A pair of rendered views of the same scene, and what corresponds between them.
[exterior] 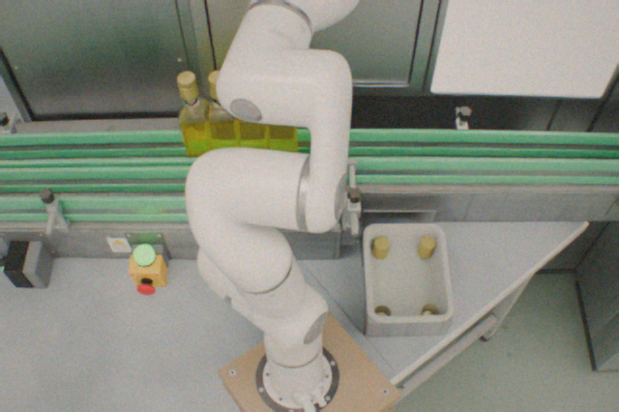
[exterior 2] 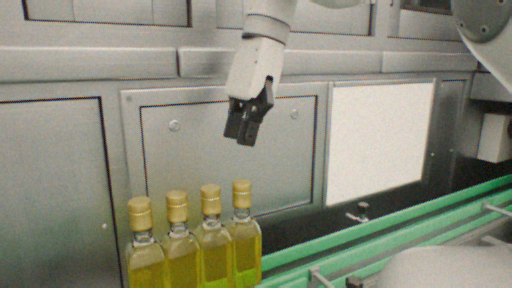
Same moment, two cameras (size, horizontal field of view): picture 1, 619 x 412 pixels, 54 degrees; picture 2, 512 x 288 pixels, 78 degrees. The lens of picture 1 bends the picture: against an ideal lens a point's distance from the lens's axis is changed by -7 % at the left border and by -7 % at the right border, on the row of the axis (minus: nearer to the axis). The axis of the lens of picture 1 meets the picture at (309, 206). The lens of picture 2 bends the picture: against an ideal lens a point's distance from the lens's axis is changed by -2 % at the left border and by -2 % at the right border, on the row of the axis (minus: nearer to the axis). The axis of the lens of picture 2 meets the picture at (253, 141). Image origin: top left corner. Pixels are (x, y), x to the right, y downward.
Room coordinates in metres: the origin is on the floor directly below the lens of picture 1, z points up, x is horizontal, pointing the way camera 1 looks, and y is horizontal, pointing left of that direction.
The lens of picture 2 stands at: (0.34, 0.29, 1.37)
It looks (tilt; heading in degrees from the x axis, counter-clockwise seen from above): 14 degrees down; 331
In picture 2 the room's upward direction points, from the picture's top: straight up
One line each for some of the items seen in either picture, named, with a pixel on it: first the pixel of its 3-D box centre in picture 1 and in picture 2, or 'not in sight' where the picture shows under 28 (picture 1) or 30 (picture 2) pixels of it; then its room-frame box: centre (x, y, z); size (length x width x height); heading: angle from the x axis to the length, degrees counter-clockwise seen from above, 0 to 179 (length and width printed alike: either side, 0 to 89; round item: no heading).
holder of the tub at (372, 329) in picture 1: (403, 269); not in sight; (0.63, -0.20, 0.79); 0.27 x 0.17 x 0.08; 0
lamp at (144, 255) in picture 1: (143, 254); not in sight; (0.63, 0.35, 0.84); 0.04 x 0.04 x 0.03
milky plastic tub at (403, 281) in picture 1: (404, 279); not in sight; (0.60, -0.20, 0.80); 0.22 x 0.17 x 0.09; 0
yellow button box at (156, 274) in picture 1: (149, 267); not in sight; (0.63, 0.35, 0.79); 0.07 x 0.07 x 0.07; 0
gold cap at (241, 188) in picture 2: not in sight; (241, 193); (0.82, 0.05, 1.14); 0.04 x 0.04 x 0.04
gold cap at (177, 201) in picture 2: (218, 85); (177, 206); (0.82, 0.17, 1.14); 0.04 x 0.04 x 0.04
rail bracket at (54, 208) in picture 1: (53, 221); not in sight; (0.65, 0.52, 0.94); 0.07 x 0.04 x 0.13; 0
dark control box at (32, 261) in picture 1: (28, 265); not in sight; (0.63, 0.63, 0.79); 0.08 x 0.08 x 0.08; 0
